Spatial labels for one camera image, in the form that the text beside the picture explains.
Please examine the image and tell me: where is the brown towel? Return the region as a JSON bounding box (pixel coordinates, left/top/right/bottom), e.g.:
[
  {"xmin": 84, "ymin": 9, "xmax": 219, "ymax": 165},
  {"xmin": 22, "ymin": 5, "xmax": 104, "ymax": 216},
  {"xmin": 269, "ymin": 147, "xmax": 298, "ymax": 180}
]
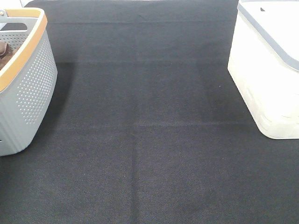
[{"xmin": 0, "ymin": 42, "xmax": 19, "ymax": 70}]

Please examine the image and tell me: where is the black fabric table mat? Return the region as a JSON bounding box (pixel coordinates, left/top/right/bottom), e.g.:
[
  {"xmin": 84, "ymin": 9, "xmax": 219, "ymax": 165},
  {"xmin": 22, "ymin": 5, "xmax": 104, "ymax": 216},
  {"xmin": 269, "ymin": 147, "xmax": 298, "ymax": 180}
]
[{"xmin": 0, "ymin": 0, "xmax": 299, "ymax": 224}]

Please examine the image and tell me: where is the white bin with grey rim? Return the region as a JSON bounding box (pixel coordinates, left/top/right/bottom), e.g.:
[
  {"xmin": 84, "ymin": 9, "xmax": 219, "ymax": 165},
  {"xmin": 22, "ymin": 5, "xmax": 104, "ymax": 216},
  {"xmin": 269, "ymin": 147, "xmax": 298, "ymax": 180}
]
[{"xmin": 228, "ymin": 0, "xmax": 299, "ymax": 139}]

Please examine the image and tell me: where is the grey basket with orange rim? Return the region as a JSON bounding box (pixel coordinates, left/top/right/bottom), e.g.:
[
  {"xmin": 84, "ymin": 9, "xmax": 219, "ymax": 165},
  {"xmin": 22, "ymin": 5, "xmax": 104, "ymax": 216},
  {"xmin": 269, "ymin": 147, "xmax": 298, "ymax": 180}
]
[{"xmin": 0, "ymin": 7, "xmax": 57, "ymax": 156}]

